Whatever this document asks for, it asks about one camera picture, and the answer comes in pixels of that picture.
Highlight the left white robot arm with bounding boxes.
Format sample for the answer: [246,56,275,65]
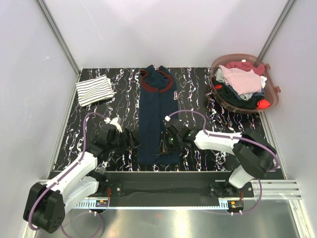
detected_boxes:
[23,124,140,234]

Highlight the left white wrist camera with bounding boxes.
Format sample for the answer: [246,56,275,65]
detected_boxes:
[104,117,122,133]

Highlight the brown translucent plastic basket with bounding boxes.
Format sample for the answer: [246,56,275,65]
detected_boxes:
[210,54,281,114]

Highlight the grey garment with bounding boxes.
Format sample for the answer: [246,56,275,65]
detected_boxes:
[214,69,266,101]

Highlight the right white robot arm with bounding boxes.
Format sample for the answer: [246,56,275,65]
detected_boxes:
[158,117,279,197]

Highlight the small circuit board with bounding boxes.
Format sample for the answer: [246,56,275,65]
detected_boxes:
[96,200,109,207]
[229,200,244,210]

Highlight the black white striped tank top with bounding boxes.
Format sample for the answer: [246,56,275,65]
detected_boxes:
[76,75,114,107]

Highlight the left small circuit board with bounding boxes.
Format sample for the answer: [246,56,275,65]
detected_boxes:
[96,200,109,207]

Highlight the aluminium frame rail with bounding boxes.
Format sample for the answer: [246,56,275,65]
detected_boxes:
[32,179,303,200]

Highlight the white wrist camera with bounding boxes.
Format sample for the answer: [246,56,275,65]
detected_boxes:
[104,117,122,133]
[164,116,171,122]

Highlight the aluminium corner post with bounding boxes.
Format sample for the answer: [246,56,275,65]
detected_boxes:
[35,0,81,76]
[258,0,297,60]

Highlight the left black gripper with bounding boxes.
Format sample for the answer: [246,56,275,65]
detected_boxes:
[108,127,140,153]

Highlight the navy tank top red trim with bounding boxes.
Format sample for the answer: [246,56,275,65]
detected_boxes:
[137,65,180,165]

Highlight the right aluminium corner post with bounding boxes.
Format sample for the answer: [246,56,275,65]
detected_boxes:
[258,0,297,60]

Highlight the left aluminium corner post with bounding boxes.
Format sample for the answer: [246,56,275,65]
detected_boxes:
[35,0,81,76]

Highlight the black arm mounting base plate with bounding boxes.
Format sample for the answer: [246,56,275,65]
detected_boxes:
[89,172,240,209]

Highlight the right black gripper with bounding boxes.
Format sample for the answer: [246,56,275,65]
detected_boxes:
[158,131,182,156]

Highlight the orange red garment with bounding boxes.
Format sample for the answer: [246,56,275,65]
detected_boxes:
[256,99,271,110]

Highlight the right small circuit board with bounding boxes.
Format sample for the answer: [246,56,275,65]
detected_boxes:
[229,200,244,210]

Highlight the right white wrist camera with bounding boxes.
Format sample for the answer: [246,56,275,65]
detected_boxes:
[164,116,171,122]

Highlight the light pink garment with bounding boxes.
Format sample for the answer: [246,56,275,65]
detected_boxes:
[219,65,268,95]

